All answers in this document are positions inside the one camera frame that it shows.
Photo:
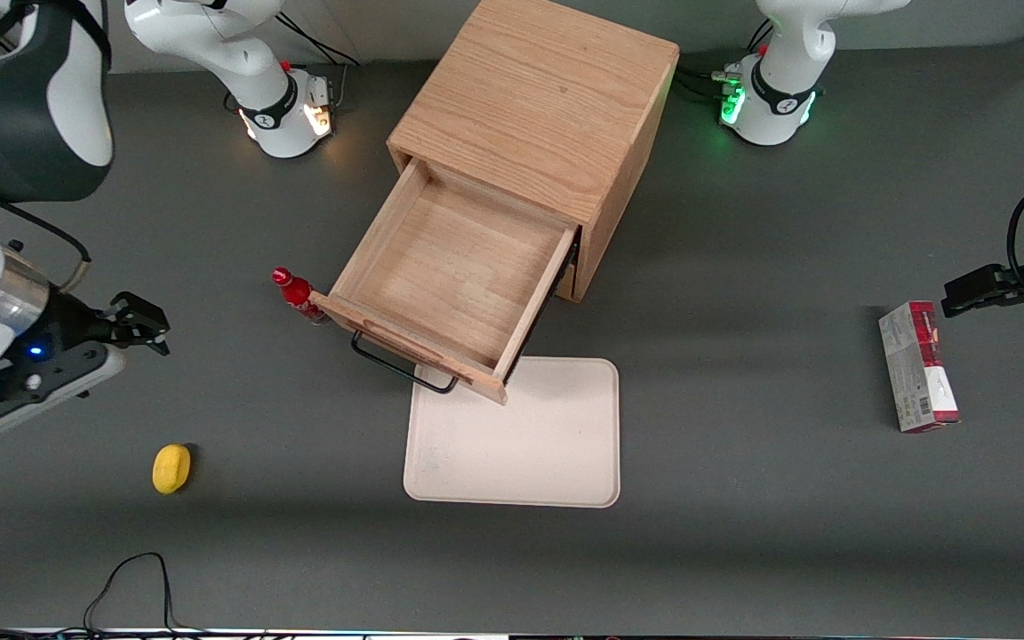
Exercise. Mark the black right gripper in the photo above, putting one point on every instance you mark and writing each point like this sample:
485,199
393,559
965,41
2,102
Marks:
70,322

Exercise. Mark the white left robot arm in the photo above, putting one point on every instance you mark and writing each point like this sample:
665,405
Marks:
783,89

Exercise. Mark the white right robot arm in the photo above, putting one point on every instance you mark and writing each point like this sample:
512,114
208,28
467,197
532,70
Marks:
32,89

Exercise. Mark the oak wooden drawer cabinet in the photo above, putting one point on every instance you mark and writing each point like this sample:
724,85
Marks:
539,98

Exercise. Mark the red plaid carton box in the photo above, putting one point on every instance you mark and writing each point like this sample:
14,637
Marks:
912,373

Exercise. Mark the yellow lemon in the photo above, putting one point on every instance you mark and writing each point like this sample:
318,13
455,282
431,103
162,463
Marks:
171,468

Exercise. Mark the red cola bottle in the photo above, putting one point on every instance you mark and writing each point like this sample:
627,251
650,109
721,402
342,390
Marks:
292,289

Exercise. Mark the dark grey table mat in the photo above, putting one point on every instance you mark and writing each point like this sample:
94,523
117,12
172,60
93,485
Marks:
743,551

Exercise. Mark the cream rectangular tray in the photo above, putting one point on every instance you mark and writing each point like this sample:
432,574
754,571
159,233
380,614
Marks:
530,444

